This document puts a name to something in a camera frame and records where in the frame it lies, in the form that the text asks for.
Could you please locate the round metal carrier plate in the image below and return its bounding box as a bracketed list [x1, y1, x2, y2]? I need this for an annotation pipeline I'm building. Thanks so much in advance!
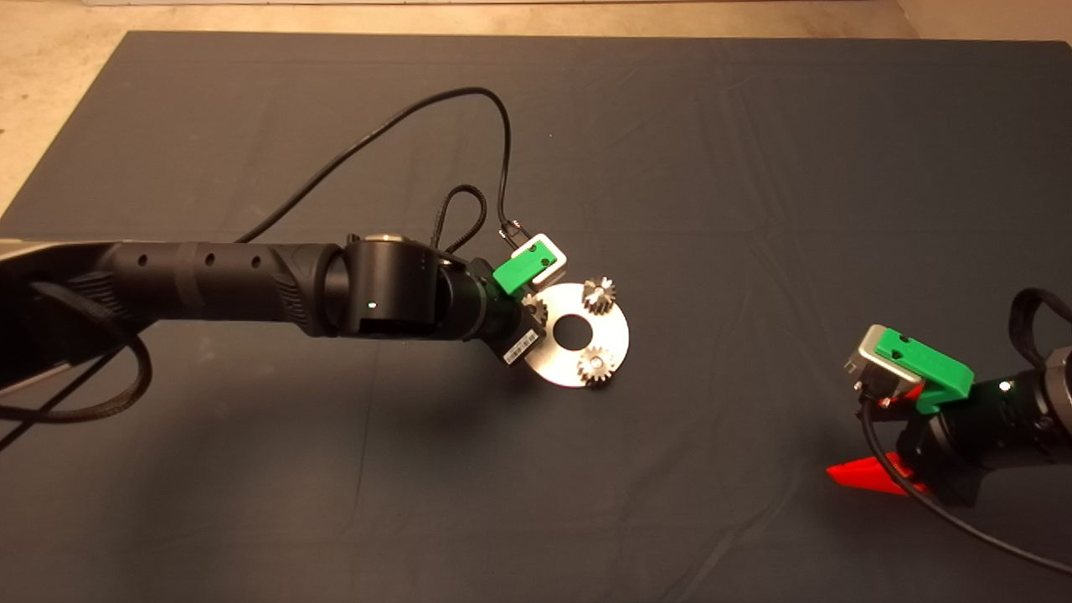
[524, 283, 631, 389]

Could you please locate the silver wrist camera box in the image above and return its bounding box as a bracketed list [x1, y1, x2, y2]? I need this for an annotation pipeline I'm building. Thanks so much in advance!
[843, 324, 922, 400]
[510, 233, 570, 286]

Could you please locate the green right camera mount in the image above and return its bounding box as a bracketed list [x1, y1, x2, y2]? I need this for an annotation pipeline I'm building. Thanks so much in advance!
[873, 327, 976, 415]

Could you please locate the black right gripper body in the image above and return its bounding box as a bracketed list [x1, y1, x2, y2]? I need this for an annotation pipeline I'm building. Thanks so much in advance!
[889, 409, 994, 508]

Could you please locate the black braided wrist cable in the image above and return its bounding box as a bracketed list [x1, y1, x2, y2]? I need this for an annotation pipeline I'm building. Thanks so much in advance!
[1007, 287, 1072, 366]
[431, 185, 489, 254]

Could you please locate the thin black right camera cable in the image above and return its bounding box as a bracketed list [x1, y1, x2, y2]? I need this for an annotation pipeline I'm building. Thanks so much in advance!
[858, 395, 1072, 578]

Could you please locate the black braided left arm hose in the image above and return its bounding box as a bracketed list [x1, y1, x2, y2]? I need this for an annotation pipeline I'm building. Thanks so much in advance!
[0, 281, 154, 423]

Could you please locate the dark grey table cloth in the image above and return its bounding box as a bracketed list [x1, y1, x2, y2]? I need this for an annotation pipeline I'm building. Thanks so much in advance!
[0, 32, 1072, 603]

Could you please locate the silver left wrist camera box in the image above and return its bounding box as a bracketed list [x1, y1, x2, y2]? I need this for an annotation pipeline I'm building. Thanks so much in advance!
[510, 233, 570, 286]

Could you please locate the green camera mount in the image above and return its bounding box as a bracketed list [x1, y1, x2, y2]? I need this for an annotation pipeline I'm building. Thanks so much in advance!
[492, 240, 559, 296]
[873, 327, 976, 415]

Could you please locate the thin black camera cable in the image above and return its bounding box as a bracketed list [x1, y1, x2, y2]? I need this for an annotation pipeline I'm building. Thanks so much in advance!
[236, 86, 533, 248]
[858, 395, 1072, 578]

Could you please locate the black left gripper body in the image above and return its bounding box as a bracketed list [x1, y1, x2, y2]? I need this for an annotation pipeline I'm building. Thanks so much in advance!
[466, 257, 549, 367]

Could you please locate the thin black left camera cable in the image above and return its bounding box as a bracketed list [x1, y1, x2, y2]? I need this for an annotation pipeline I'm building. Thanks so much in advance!
[236, 86, 533, 248]

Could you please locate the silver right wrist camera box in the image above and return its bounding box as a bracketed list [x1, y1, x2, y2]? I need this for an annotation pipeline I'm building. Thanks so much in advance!
[843, 324, 922, 400]

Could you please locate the black braided left wrist cable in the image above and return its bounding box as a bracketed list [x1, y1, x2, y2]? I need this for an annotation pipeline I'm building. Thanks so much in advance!
[431, 185, 489, 254]

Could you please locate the green left camera mount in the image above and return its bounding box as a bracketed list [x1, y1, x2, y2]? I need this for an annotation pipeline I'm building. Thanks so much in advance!
[492, 240, 559, 296]

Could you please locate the black braided right wrist cable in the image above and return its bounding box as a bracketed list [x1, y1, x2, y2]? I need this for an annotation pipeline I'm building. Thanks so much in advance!
[1007, 287, 1072, 366]

